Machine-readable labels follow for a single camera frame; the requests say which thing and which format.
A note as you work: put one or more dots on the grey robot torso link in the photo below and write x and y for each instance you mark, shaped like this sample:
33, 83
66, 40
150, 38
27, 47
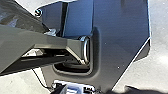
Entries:
36, 43

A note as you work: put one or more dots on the small white box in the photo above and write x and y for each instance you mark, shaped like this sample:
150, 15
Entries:
75, 87

